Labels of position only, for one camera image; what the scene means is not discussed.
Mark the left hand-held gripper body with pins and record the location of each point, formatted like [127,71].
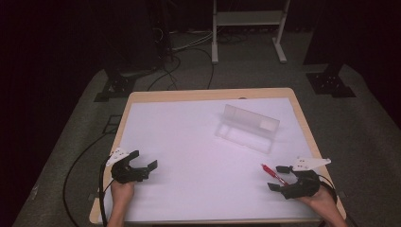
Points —
[126,173]

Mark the clear plastic pencil case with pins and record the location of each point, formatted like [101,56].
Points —
[249,130]

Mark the white table mat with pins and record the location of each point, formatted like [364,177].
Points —
[195,157]

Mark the red pen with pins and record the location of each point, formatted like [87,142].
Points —
[271,172]

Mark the person's left hand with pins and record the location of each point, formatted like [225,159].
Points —
[121,190]

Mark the black stand base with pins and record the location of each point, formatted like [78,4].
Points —
[329,83]
[116,86]

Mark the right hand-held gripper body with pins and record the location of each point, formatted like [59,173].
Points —
[304,186]

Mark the white desk frame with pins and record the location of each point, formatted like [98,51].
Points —
[217,19]

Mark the person's right hand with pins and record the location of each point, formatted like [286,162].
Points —
[321,198]

